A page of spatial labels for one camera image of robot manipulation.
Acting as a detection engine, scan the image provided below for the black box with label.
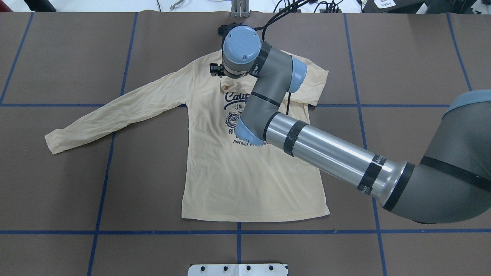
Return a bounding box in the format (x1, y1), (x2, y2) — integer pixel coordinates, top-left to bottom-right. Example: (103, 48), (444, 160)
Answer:
(362, 0), (477, 14)

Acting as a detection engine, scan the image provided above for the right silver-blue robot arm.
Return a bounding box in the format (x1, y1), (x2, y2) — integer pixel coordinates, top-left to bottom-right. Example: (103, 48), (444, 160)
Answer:
(210, 23), (491, 224)

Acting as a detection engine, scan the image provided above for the aluminium frame post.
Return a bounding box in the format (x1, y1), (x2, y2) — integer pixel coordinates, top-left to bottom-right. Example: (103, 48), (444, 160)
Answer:
(231, 0), (250, 18)

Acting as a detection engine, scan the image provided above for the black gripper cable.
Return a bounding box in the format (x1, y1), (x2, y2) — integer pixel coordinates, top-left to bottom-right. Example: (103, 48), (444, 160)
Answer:
(255, 0), (344, 115)

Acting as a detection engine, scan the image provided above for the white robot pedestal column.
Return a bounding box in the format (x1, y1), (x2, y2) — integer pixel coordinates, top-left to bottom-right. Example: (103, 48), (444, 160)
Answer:
(187, 263), (289, 276)

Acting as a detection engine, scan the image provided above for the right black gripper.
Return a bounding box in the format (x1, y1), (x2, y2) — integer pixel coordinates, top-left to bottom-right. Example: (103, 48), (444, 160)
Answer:
(210, 23), (246, 79)

